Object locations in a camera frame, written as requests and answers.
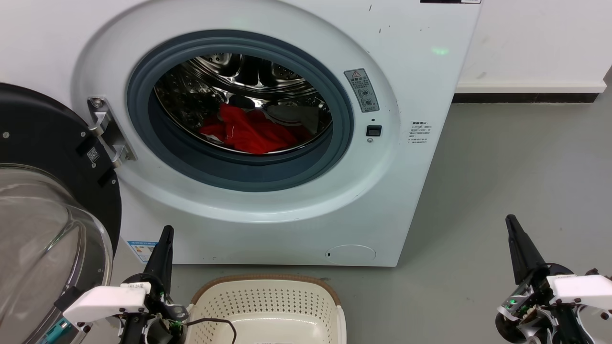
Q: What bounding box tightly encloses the cream perforated laundry basket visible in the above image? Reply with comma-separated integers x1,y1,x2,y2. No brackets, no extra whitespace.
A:
185,274,347,344

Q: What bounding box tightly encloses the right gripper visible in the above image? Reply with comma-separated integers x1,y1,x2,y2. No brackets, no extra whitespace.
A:
494,215,582,344

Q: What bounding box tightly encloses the white front-load washing machine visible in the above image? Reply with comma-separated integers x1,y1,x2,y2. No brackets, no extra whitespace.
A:
0,0,482,267

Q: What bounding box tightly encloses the teal connector plug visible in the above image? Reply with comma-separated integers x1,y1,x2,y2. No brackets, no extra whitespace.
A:
44,319,73,344

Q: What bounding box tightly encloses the blue and white energy label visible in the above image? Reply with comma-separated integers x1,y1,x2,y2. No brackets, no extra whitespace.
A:
126,240,159,264

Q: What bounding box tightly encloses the grey warning label sticker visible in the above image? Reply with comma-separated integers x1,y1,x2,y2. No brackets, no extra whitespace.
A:
344,68,380,114

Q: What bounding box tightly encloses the stainless steel washing machine drum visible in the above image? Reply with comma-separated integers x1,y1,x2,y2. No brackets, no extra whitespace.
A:
153,53,333,155

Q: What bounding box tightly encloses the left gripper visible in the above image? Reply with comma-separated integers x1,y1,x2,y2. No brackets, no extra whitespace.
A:
120,226,190,344

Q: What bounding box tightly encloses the black washer door with glass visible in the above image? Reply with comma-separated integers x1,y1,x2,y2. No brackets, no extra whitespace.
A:
0,83,122,344

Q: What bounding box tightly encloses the red garment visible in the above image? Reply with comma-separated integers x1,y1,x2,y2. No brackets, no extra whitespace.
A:
199,103,306,155

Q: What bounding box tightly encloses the white and black baseboard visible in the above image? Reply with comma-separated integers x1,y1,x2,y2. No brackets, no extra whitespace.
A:
452,80,608,105

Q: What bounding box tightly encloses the grey rubber door gasket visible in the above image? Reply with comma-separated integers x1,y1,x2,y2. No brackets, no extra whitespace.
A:
126,30,355,193

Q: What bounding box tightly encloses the grey garment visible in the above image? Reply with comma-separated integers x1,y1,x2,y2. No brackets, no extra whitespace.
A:
266,104,320,136

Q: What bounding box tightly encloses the round white filter cover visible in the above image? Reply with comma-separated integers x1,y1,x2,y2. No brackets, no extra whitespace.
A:
325,244,377,265

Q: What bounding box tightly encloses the silver metal door hinge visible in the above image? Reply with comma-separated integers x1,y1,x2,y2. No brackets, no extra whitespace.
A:
87,97,137,168

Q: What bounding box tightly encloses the thin black cable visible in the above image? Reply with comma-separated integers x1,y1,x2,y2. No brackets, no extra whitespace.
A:
184,317,238,344

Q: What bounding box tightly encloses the white text label sticker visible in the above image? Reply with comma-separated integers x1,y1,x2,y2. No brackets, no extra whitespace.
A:
408,120,434,147

